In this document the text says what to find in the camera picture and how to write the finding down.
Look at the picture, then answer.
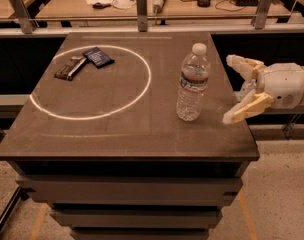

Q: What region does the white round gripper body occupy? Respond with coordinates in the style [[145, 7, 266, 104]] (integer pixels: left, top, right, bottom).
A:
[[257, 63, 304, 109]]

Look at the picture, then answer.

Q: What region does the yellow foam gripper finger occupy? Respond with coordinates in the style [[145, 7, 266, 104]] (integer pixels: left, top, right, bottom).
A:
[[226, 55, 265, 82], [222, 90, 274, 124]]

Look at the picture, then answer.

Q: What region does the clear plastic water bottle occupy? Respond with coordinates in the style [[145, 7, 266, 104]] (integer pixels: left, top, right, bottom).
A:
[[176, 43, 210, 121]]

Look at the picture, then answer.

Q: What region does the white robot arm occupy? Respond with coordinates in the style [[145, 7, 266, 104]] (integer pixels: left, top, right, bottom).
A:
[[223, 55, 304, 124]]

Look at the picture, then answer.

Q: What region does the left sanitizer pump bottle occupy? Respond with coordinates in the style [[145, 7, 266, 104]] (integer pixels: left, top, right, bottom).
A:
[[239, 79, 256, 100]]

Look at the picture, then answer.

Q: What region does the black round cup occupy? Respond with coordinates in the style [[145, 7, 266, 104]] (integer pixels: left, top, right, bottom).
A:
[[197, 0, 211, 7]]

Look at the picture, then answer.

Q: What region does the white power tool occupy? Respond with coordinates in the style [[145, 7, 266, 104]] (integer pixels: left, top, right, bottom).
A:
[[153, 0, 166, 14]]

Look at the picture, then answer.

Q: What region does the white face mask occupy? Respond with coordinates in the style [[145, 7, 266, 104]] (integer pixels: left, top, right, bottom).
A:
[[112, 0, 135, 9]]

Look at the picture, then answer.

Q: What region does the dark blue packet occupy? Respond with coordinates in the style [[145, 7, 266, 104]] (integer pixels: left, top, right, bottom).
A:
[[82, 47, 114, 68]]

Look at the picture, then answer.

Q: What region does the black rectangular bar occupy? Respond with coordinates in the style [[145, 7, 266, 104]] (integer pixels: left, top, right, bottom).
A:
[[54, 56, 87, 81]]

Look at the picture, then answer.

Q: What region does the grey stacked table base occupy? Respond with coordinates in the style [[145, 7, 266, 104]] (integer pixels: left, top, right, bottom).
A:
[[11, 158, 248, 240]]

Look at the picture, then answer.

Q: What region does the right metal bracket post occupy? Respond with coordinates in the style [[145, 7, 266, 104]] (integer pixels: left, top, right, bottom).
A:
[[252, 0, 273, 29]]

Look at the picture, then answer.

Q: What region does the metal bracket post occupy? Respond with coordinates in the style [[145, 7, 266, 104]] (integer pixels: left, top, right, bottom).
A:
[[136, 0, 148, 32], [9, 0, 35, 34], [252, 0, 273, 29]]

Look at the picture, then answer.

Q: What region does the middle metal bracket post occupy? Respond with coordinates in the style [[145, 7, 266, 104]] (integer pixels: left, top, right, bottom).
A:
[[136, 0, 148, 32]]

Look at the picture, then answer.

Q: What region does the left metal bracket post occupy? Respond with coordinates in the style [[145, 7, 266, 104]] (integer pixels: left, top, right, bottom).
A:
[[9, 0, 35, 34]]

